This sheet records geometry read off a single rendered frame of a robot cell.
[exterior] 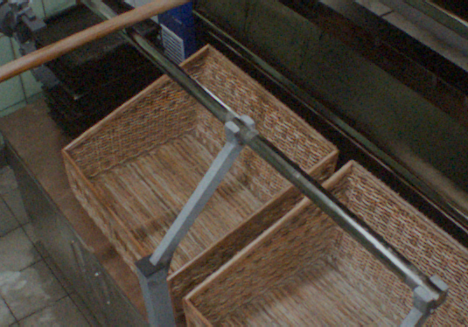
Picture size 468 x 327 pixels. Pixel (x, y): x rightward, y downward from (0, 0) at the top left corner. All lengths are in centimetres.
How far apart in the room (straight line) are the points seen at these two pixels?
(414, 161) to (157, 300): 58
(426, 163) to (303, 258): 42
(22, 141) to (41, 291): 59
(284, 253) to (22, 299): 120
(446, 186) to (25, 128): 135
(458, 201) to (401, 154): 17
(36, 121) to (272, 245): 99
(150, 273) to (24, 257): 147
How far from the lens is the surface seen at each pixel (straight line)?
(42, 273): 289
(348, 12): 174
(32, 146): 246
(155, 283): 156
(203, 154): 230
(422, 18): 131
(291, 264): 194
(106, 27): 172
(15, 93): 319
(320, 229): 193
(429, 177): 169
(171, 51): 247
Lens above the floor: 210
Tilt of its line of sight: 42 degrees down
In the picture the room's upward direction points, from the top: 6 degrees counter-clockwise
